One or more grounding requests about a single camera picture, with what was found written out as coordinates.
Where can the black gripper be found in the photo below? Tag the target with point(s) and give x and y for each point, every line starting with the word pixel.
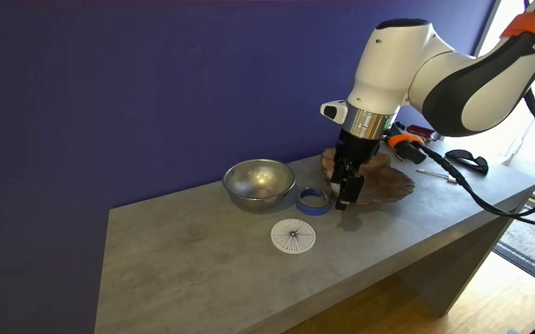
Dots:
pixel 357 155

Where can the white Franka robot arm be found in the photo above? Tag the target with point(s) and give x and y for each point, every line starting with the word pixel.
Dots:
pixel 440 75

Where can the blue tape roll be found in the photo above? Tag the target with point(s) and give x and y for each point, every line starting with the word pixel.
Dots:
pixel 305 208

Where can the metal bowl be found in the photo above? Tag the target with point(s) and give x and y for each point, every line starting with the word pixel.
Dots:
pixel 258 182

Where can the small white stick object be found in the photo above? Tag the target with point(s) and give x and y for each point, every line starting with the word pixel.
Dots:
pixel 435 175

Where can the black curved object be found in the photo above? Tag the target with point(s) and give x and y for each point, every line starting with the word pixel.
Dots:
pixel 468 160

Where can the grey concrete-look cabinet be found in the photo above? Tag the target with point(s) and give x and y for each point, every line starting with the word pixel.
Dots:
pixel 218 271

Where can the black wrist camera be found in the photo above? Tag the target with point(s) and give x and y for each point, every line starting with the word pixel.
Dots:
pixel 407 147

